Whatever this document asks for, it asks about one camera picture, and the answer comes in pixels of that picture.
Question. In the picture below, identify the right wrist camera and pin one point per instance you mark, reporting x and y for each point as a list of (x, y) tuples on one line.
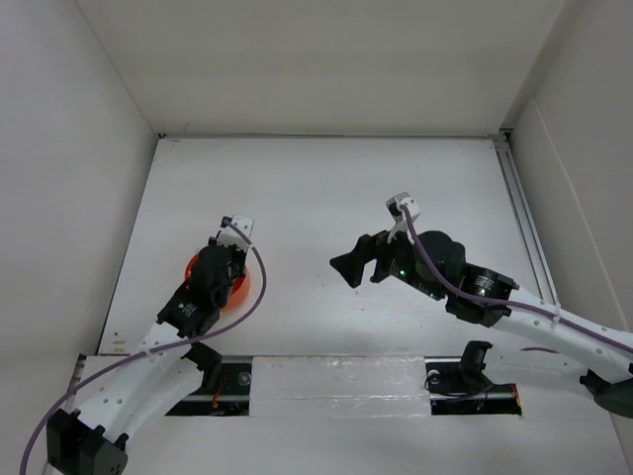
[(403, 209)]

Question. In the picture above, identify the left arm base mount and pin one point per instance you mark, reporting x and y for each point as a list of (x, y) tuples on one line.
[(230, 397)]

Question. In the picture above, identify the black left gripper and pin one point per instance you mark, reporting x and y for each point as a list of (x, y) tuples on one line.
[(240, 255)]

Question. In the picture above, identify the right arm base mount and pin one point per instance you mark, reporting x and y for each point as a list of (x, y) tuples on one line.
[(452, 395)]

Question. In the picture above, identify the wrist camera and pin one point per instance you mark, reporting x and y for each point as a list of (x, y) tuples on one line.
[(236, 231), (403, 209)]

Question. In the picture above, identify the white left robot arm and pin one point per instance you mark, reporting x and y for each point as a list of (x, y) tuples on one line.
[(171, 362)]

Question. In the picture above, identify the aluminium rail right side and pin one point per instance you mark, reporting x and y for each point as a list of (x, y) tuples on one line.
[(527, 229)]

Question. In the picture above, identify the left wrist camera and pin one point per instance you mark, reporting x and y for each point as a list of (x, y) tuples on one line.
[(236, 231)]

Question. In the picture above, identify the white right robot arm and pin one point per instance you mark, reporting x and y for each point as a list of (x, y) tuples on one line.
[(566, 352)]

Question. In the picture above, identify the orange round divided container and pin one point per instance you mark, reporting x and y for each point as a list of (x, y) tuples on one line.
[(239, 291)]

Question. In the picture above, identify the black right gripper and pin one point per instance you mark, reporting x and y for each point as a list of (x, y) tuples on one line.
[(351, 264)]

